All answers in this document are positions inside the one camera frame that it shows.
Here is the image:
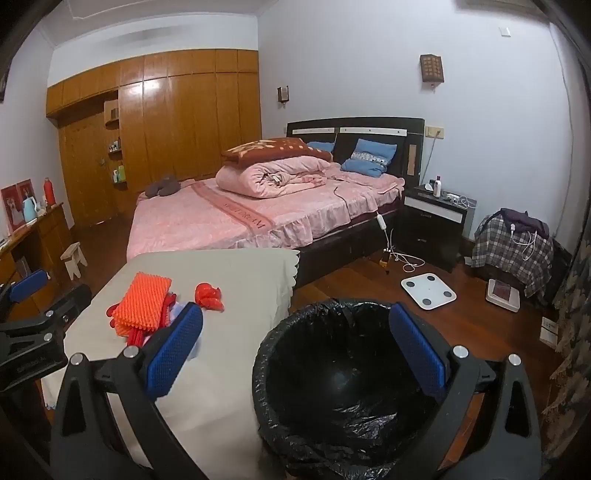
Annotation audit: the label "wooden sideboard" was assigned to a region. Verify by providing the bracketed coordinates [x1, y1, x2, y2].
[0, 203, 75, 315]

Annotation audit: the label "red mesh net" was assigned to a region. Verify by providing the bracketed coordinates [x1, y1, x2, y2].
[106, 295, 176, 347]

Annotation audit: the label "blue pillow with patterned band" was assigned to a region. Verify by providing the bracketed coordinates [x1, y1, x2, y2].
[341, 138, 398, 178]

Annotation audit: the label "red framed photo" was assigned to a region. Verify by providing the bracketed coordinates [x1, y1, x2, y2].
[0, 180, 35, 232]

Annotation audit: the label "white charging cable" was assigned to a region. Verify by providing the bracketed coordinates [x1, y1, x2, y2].
[510, 224, 539, 259]

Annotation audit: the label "bed with pink sheet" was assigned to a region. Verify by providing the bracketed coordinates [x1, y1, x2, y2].
[126, 117, 426, 289]

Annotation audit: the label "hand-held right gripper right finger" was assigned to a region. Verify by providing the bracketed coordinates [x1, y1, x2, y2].
[388, 302, 543, 480]

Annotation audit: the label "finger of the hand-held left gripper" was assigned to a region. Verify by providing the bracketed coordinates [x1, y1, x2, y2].
[0, 284, 93, 342]
[0, 270, 51, 305]

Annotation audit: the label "small wooden stool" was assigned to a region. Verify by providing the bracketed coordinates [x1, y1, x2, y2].
[60, 242, 88, 281]

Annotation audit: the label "patterned grey curtain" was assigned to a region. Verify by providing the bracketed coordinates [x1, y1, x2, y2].
[545, 231, 591, 435]

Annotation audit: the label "plaid cloth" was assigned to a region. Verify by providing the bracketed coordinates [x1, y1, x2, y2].
[471, 212, 555, 298]

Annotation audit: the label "orange foam net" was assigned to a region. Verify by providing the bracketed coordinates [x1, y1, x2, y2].
[112, 272, 172, 335]

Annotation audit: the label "white paper box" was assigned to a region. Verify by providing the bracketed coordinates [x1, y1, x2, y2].
[540, 316, 560, 348]

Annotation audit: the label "black and white nightstand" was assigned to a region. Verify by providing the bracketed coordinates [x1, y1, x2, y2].
[396, 185, 478, 273]

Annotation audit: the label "beige tablecloth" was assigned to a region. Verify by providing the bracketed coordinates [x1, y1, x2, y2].
[41, 249, 301, 480]

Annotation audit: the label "black bag lined bin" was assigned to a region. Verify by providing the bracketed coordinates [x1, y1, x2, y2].
[252, 298, 467, 480]

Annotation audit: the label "dark purple garment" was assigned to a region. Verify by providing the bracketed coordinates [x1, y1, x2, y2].
[500, 208, 550, 239]

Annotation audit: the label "large wooden lattice wall lamp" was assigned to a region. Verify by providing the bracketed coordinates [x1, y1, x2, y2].
[419, 54, 444, 86]

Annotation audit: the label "wooden wardrobe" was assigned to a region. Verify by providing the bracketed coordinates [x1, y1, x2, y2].
[45, 48, 263, 229]

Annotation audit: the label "white floor cables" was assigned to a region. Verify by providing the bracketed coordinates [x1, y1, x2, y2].
[390, 226, 424, 273]

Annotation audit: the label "white scale with dark top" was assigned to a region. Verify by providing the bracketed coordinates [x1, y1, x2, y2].
[485, 278, 522, 313]

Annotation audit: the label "red plastic bag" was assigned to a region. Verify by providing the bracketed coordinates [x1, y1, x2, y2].
[195, 282, 225, 313]

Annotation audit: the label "dark red patterned blanket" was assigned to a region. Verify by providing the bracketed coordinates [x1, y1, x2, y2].
[221, 137, 334, 167]

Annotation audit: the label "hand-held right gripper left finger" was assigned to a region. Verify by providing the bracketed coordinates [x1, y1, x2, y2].
[50, 302, 205, 480]

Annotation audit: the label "white body scale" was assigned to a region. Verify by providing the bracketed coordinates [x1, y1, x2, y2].
[401, 273, 458, 311]

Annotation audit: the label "pink folded quilt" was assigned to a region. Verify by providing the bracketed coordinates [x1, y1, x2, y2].
[216, 156, 334, 199]

